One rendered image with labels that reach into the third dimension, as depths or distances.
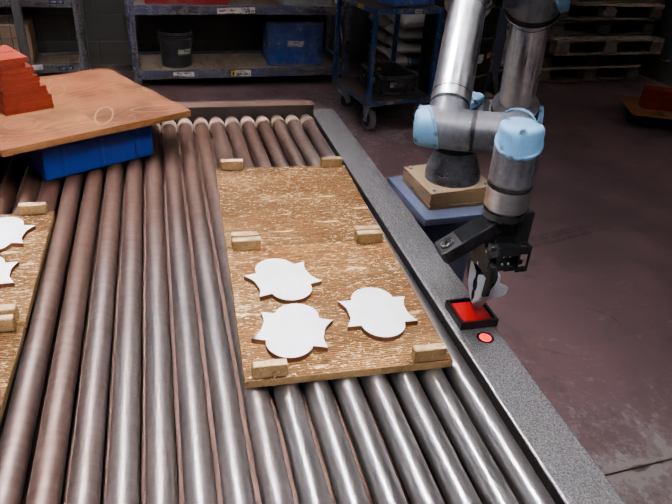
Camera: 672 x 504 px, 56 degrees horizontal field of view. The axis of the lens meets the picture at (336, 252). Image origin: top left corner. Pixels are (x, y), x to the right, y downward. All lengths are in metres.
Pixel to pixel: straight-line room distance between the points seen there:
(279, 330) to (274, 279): 0.16
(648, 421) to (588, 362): 0.33
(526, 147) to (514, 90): 0.55
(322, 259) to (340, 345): 0.28
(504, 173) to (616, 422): 1.61
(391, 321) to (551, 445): 0.33
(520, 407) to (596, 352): 1.78
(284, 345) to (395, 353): 0.19
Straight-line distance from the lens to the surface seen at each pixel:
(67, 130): 1.72
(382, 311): 1.16
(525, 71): 1.56
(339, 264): 1.30
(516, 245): 1.16
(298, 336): 1.09
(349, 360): 1.07
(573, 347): 2.82
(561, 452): 1.04
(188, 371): 1.07
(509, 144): 1.06
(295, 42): 5.73
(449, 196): 1.71
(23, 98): 1.87
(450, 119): 1.16
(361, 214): 1.50
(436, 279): 1.33
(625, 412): 2.61
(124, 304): 1.24
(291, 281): 1.22
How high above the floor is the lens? 1.63
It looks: 31 degrees down
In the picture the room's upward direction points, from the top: 4 degrees clockwise
